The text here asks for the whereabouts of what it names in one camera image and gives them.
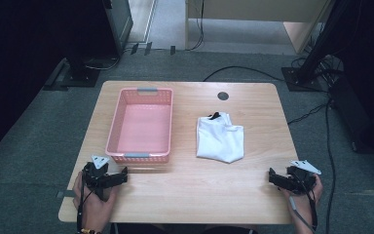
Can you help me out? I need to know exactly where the long black floor cable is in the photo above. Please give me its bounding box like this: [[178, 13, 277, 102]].
[[203, 65, 329, 94]]

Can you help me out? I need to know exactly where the person's right hand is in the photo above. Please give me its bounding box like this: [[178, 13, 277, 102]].
[[280, 175, 324, 226]]

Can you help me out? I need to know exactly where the black box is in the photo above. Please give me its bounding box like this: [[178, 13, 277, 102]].
[[328, 73, 374, 159]]

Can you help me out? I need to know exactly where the pink plastic basket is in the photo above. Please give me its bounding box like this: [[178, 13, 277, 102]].
[[104, 87, 174, 165]]

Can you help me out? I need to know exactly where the grey floor tape strip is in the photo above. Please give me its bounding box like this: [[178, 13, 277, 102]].
[[55, 190, 76, 199]]

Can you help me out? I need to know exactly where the person's dark clothing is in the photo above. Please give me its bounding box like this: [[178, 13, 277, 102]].
[[110, 222, 259, 234]]

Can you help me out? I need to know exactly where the black curtain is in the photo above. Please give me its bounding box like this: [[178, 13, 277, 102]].
[[0, 0, 120, 167]]

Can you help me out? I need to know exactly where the black metal stand flat base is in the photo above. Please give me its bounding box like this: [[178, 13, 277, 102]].
[[42, 57, 120, 92]]

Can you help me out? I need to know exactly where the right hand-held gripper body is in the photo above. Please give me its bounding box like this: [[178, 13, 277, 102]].
[[284, 159, 322, 196]]

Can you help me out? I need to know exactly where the light wooden desk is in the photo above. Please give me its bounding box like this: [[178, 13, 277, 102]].
[[184, 0, 334, 55]]

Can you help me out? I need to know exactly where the black slanted stand with base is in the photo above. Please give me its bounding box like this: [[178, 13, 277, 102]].
[[280, 0, 352, 93]]

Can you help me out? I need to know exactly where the grey monitor cabinet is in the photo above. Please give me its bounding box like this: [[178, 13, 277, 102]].
[[101, 0, 134, 58]]

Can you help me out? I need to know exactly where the person's left hand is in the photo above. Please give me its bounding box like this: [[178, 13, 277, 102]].
[[72, 171, 120, 232]]

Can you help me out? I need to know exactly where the black hanging cable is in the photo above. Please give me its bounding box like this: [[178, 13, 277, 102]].
[[188, 0, 206, 52]]

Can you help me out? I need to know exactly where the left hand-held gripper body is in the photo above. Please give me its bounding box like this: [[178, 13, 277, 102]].
[[82, 154, 112, 201]]

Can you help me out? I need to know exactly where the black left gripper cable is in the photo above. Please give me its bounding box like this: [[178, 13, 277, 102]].
[[76, 169, 95, 234]]

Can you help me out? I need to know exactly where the right gripper cable grey plug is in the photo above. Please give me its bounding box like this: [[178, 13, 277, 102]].
[[287, 186, 319, 234]]

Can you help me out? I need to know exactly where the white garment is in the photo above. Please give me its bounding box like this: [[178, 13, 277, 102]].
[[196, 111, 245, 164]]

